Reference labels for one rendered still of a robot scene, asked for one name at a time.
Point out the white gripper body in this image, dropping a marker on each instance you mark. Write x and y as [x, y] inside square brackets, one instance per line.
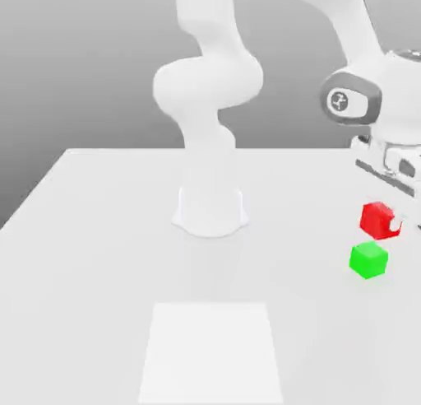
[391, 184]

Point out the small red cube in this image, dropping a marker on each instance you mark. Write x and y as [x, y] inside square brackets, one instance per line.
[375, 221]

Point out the small green cube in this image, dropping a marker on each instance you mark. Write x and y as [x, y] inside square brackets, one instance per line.
[367, 260]

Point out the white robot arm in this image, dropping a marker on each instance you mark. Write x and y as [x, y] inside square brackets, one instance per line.
[210, 82]

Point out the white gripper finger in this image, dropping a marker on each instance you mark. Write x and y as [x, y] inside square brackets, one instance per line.
[396, 221]

